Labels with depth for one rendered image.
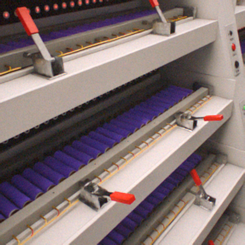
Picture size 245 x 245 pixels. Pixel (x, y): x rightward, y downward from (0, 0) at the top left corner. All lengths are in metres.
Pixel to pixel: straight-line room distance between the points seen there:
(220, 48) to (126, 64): 0.33
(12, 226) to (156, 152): 0.26
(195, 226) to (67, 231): 0.32
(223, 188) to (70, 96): 0.48
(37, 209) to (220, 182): 0.48
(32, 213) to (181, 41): 0.40
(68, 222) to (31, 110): 0.16
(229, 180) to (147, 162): 0.32
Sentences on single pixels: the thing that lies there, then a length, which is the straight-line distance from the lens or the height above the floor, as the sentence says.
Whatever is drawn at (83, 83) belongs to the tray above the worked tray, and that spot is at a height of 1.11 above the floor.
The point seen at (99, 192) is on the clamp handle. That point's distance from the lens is 0.42.
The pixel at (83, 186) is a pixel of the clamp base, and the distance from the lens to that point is 0.43.
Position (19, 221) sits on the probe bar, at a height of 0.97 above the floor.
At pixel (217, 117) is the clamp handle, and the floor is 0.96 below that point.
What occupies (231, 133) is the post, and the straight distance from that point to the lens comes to 0.79.
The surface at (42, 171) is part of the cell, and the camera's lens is 0.49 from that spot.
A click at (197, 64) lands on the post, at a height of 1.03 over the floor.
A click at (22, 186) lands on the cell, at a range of 0.47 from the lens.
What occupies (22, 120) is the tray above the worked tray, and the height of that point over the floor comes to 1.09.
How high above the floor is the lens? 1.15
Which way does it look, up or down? 15 degrees down
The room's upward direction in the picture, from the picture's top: 17 degrees counter-clockwise
